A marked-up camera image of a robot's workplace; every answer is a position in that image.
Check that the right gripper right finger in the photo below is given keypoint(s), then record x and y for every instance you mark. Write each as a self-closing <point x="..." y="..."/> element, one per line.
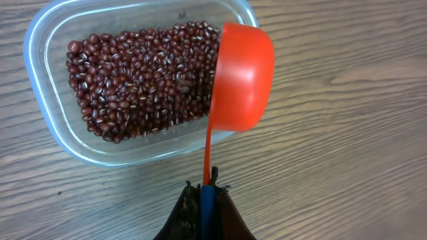
<point x="227" y="221"/>

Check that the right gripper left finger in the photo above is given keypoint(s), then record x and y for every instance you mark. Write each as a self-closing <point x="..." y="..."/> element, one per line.
<point x="183" y="221"/>

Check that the red scoop with blue handle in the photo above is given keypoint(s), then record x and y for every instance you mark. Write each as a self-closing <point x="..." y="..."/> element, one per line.
<point x="241" y="89"/>

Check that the red adzuki beans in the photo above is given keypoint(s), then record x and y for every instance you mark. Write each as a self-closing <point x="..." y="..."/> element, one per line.
<point x="142" y="82"/>

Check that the clear plastic container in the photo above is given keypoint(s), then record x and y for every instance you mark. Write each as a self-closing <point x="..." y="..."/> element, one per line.
<point x="44" y="53"/>

